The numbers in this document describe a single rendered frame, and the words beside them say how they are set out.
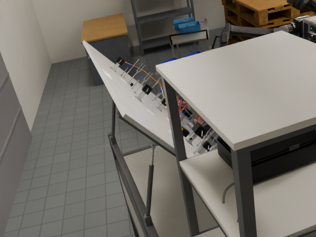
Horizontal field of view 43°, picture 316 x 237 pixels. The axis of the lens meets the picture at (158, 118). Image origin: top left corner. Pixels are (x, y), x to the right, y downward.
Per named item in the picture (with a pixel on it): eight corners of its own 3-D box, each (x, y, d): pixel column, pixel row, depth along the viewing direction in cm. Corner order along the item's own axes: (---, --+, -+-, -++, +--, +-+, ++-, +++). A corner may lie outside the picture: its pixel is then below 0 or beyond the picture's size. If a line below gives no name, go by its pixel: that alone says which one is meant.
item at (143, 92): (134, 98, 197) (146, 85, 196) (134, 95, 208) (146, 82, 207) (141, 105, 198) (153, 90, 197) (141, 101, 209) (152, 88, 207)
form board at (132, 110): (276, 224, 199) (278, 221, 199) (122, 117, 150) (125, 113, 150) (190, 125, 301) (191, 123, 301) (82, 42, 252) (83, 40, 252)
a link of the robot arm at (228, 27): (222, 20, 269) (219, 27, 279) (220, 38, 266) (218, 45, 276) (288, 26, 267) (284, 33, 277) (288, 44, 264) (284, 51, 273)
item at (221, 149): (285, 131, 161) (283, 88, 152) (324, 160, 141) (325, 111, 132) (217, 155, 154) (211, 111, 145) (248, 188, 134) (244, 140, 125)
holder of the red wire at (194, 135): (188, 146, 196) (203, 129, 195) (183, 137, 209) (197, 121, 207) (196, 151, 197) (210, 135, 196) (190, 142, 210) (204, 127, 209)
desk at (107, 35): (130, 51, 765) (122, 12, 730) (137, 77, 641) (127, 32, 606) (93, 59, 762) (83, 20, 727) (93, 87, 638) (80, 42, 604)
